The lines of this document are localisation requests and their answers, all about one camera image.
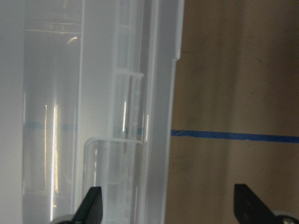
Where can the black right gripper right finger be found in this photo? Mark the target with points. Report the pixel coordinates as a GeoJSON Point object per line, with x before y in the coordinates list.
{"type": "Point", "coordinates": [249, 209]}

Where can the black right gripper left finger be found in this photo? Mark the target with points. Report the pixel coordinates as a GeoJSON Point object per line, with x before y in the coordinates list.
{"type": "Point", "coordinates": [91, 209]}

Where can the clear plastic box lid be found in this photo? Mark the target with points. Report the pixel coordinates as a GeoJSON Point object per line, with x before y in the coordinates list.
{"type": "Point", "coordinates": [86, 94]}

